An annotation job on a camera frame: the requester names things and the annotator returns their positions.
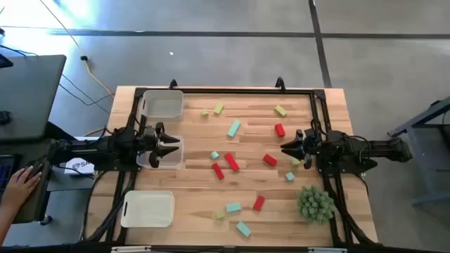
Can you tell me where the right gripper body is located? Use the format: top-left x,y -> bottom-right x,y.
296,129 -> 321,170

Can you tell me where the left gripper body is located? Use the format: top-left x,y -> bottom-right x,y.
142,122 -> 165,169

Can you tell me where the long red block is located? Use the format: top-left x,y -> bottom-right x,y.
224,152 -> 240,173
212,162 -> 225,181

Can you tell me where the person's forearm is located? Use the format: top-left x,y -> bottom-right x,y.
0,205 -> 17,245

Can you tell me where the clear plastic bin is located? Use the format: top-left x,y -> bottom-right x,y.
141,89 -> 185,122
120,190 -> 176,228
136,135 -> 185,170

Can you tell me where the green artificial plant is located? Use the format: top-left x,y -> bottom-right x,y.
297,185 -> 336,225

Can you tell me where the white printed box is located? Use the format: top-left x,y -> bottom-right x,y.
59,136 -> 96,176

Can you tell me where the blue-grey metal cart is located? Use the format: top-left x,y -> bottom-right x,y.
386,95 -> 450,208

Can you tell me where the grey desk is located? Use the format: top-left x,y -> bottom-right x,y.
0,138 -> 58,225
0,54 -> 67,141

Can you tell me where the person's hand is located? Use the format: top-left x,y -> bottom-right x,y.
1,165 -> 43,212

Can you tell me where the black keyboard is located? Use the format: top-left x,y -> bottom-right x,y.
0,154 -> 17,193

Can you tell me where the black aluminium table frame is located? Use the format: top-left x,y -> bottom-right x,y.
105,86 -> 347,247

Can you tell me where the black cable bundle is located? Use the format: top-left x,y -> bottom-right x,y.
81,170 -> 138,243
323,174 -> 379,246

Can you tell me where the black floor cable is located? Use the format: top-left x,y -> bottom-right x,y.
58,73 -> 115,115

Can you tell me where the yellow floor cable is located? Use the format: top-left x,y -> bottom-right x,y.
37,0 -> 115,98

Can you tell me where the white bracket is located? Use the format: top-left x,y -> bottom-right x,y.
307,247 -> 348,253
110,245 -> 152,253

